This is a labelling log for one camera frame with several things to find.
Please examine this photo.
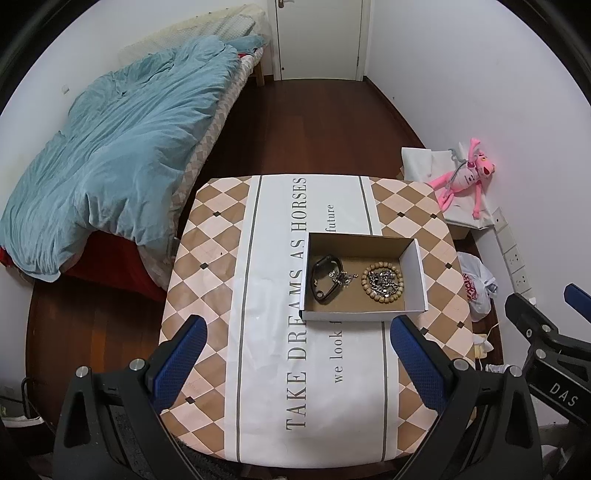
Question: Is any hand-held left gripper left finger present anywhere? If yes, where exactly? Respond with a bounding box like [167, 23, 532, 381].
[53, 315, 208, 480]

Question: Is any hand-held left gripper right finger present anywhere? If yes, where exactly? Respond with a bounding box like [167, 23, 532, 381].
[389, 315, 542, 480]

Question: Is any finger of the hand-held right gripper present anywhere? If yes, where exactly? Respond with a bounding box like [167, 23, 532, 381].
[503, 292, 560, 346]
[564, 283, 591, 325]

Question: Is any white cardboard box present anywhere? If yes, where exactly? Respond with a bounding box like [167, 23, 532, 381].
[298, 232, 430, 323]

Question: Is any chunky silver chain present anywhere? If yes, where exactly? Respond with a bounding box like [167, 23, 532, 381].
[368, 270, 400, 299]

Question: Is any wooden bead bracelet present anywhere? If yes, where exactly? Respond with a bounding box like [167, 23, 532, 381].
[361, 261, 404, 306]

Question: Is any silver beaded bracelet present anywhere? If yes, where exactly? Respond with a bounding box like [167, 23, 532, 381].
[328, 270, 360, 290]

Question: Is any black smart band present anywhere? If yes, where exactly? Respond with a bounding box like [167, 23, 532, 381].
[310, 255, 345, 306]

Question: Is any white power strip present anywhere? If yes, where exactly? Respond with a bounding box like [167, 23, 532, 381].
[491, 207, 537, 306]

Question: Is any pale yellow small object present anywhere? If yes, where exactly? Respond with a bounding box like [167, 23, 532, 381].
[473, 331, 493, 366]

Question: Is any white plastic bag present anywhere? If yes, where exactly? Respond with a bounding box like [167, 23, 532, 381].
[457, 251, 500, 322]

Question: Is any checkered printed tablecloth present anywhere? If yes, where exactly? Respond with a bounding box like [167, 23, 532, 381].
[158, 174, 479, 465]

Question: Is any red bed skirt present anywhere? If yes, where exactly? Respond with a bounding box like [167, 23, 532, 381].
[0, 230, 170, 304]

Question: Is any white cloth bag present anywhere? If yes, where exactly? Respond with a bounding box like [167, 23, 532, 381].
[400, 146, 496, 230]

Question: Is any pink plush toy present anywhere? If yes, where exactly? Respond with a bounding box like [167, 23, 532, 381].
[427, 137, 498, 219]

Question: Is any blue quilt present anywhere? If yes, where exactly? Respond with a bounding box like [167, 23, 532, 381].
[0, 36, 242, 284]

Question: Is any white door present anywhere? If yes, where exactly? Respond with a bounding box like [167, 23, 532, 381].
[275, 0, 366, 83]

